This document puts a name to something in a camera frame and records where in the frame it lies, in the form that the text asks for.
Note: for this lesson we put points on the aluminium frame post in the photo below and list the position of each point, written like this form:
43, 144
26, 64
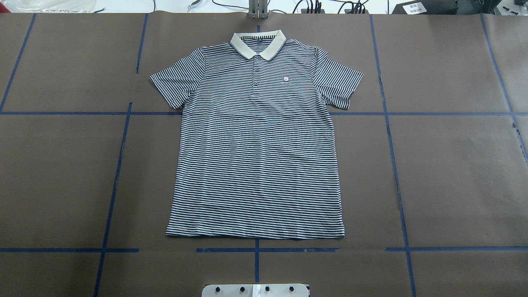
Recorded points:
258, 9

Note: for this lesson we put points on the brown paper table cover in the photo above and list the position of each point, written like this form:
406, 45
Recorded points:
432, 157

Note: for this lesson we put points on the black box with label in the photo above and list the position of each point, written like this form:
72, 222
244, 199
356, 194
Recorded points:
438, 7

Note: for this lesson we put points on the navy white striped polo shirt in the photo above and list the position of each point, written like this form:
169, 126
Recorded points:
257, 154

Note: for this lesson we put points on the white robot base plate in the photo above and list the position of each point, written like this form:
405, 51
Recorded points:
256, 290

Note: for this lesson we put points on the clear plastic bag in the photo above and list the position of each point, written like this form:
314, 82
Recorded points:
50, 6

